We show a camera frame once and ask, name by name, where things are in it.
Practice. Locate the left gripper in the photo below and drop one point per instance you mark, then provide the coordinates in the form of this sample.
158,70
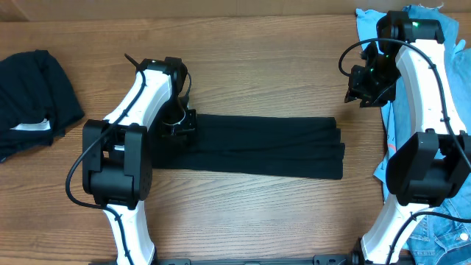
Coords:
190,124

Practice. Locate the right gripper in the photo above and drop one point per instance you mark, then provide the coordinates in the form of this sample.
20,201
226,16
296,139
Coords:
363,96

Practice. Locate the black t-shirt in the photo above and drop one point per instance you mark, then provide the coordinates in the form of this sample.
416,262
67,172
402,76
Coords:
285,147

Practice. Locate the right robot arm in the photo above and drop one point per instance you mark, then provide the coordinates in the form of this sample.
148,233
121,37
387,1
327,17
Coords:
434,163

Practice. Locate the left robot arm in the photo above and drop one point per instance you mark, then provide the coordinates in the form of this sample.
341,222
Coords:
117,159

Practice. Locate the light blue t-shirt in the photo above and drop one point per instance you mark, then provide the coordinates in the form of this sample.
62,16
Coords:
366,22

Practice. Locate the folded black garment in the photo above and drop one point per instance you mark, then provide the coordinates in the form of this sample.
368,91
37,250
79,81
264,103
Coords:
38,102

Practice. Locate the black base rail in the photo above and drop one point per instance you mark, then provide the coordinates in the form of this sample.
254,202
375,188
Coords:
344,259

